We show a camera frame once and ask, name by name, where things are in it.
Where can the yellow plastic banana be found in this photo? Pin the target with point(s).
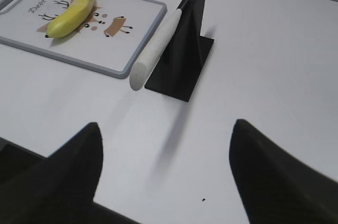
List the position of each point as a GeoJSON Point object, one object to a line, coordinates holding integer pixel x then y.
{"type": "Point", "coordinates": [71, 19]}

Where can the white-handled cleaver knife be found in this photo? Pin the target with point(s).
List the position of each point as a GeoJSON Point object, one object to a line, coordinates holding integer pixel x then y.
{"type": "Point", "coordinates": [151, 53]}

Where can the black knife stand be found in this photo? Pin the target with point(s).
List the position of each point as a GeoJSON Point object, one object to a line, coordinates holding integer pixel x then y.
{"type": "Point", "coordinates": [182, 61]}

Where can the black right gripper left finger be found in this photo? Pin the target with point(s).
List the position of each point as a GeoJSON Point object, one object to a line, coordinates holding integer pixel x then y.
{"type": "Point", "coordinates": [56, 189]}

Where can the white grey-rimmed cutting board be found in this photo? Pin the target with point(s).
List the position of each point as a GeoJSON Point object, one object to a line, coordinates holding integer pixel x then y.
{"type": "Point", "coordinates": [108, 42]}

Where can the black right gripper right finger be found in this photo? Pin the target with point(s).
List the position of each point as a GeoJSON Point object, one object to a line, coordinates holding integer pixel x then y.
{"type": "Point", "coordinates": [276, 187]}

